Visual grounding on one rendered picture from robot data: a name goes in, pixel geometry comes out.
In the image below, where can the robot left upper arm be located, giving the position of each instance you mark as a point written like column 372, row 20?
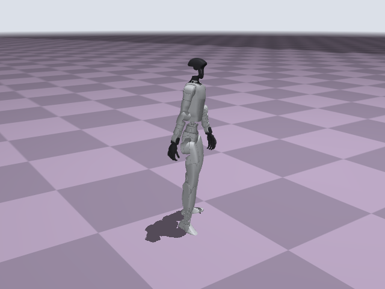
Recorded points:
column 205, row 111

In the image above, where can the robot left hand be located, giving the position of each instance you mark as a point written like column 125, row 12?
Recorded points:
column 211, row 139

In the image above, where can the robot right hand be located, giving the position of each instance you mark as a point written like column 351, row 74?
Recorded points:
column 173, row 149

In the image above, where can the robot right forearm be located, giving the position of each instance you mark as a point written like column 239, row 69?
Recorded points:
column 179, row 127

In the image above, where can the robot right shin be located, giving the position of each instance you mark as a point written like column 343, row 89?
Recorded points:
column 188, row 199

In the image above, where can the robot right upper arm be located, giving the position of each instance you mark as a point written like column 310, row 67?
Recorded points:
column 188, row 93

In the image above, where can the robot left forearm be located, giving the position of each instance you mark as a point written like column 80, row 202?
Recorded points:
column 205, row 122

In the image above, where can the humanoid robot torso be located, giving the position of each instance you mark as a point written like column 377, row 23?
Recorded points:
column 196, row 111

